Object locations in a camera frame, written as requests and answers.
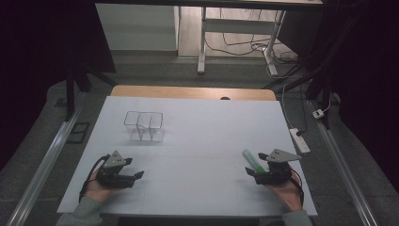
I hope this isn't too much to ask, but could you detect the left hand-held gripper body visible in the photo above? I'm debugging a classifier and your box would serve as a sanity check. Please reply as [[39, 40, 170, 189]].
[[95, 150, 136, 189]]

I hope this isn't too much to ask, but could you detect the white power cable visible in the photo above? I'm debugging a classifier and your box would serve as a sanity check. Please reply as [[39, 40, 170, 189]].
[[266, 50, 299, 130]]

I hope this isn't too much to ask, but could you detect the black metal stand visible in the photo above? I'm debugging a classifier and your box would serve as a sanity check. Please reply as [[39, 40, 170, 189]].
[[63, 56, 119, 122], [263, 53, 338, 130]]

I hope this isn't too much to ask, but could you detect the red and black gripper cable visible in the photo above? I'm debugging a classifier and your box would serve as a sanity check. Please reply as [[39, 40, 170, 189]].
[[289, 169, 306, 207]]

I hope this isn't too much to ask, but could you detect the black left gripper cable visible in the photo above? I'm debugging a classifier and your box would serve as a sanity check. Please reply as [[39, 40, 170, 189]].
[[78, 154, 109, 202]]

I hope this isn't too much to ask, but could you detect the white power strip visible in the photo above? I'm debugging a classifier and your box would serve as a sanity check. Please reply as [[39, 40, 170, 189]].
[[288, 127, 311, 154]]

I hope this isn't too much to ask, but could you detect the clear plastic organizer box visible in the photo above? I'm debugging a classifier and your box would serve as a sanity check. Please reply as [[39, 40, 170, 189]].
[[123, 110, 166, 143]]

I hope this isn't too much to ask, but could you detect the black square floor frame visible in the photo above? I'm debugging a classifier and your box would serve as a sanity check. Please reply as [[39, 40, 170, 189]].
[[66, 121, 91, 145]]

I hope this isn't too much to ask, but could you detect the white table cover sheet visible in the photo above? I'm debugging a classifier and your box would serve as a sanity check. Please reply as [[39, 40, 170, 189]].
[[56, 95, 318, 218]]

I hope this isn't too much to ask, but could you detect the person's left hand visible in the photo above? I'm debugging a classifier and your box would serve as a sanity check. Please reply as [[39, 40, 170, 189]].
[[83, 178, 127, 203]]

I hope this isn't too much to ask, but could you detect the green marker pen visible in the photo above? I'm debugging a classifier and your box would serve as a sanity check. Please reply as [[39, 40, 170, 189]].
[[241, 149, 266, 174]]

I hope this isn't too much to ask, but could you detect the person's right hand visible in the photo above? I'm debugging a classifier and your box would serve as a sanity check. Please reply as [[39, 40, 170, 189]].
[[264, 179, 304, 212]]

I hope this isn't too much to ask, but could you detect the black floor cable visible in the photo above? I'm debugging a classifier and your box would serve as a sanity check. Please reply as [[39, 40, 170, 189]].
[[203, 8, 299, 64]]

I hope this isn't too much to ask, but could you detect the wooden table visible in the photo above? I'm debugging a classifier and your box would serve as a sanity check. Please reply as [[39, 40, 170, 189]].
[[110, 84, 278, 102]]

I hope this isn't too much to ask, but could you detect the white desk frame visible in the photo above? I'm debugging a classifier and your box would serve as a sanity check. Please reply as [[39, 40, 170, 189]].
[[197, 6, 287, 77]]

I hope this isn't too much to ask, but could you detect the aluminium rail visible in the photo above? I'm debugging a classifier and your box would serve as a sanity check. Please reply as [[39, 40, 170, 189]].
[[306, 99, 379, 226], [5, 92, 89, 226]]

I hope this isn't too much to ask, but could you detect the white cabinet panel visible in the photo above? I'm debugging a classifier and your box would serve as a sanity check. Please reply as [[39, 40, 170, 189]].
[[95, 3, 181, 52]]

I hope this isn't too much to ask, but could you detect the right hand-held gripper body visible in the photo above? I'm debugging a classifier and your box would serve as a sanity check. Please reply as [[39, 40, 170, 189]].
[[254, 148, 302, 186]]

